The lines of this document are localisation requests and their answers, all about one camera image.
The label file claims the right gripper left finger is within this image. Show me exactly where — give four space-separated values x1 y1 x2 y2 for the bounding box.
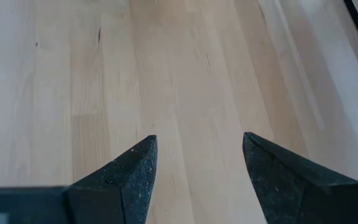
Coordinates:
0 134 158 224

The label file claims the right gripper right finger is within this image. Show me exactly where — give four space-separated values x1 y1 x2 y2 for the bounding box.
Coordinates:
242 131 358 224

